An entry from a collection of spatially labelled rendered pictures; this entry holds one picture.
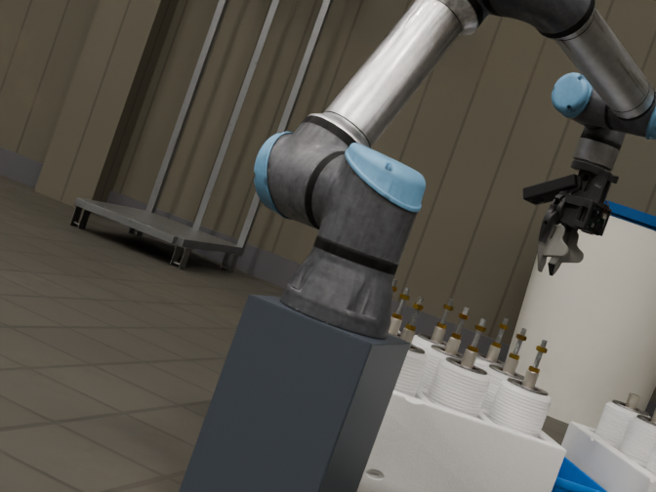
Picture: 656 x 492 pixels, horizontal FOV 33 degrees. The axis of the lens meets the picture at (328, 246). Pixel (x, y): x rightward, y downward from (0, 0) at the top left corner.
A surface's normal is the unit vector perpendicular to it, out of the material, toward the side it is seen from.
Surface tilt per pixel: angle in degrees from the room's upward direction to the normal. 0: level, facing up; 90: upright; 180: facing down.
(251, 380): 90
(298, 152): 61
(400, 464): 90
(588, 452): 90
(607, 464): 90
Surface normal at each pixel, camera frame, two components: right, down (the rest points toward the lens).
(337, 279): -0.07, -0.29
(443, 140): -0.34, -0.07
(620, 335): 0.05, 0.14
